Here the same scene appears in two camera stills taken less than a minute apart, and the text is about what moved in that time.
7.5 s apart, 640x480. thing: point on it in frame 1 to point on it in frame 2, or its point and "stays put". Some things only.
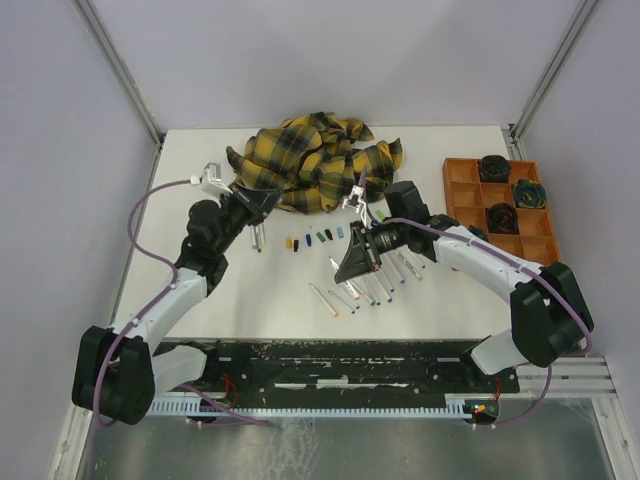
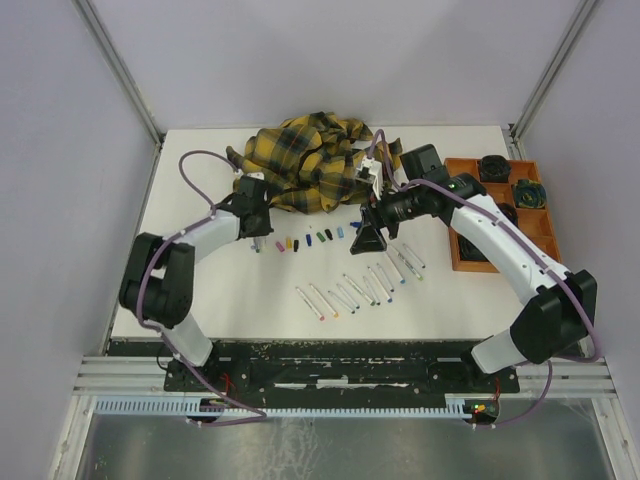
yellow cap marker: [335, 314] stays put
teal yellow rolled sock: [529, 194] stays put
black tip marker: [342, 301] stays put
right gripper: [360, 258] to [374, 214]
